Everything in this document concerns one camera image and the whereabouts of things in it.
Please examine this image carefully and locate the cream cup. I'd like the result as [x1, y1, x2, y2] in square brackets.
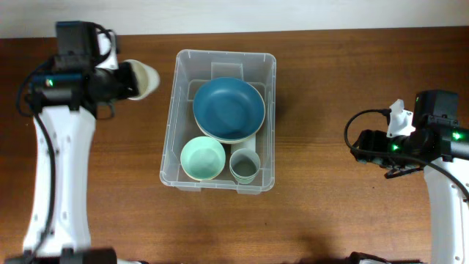
[125, 59, 160, 100]

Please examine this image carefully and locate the mint green small bowl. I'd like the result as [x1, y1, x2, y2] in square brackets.
[180, 136, 226, 171]

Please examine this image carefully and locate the dark blue bowl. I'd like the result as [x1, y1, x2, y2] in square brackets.
[192, 76, 266, 141]

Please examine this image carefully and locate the grey cup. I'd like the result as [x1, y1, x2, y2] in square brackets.
[229, 149, 261, 176]

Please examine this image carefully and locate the yellow small bowl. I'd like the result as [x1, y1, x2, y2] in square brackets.
[184, 162, 225, 180]

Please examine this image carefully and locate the green cup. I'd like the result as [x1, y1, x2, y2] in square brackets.
[231, 171, 258, 185]

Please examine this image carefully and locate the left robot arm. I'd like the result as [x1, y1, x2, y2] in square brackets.
[10, 21, 160, 264]

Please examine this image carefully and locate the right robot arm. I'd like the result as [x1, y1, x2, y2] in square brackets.
[345, 90, 468, 263]

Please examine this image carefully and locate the clear plastic storage container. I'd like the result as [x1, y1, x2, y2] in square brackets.
[160, 49, 277, 194]

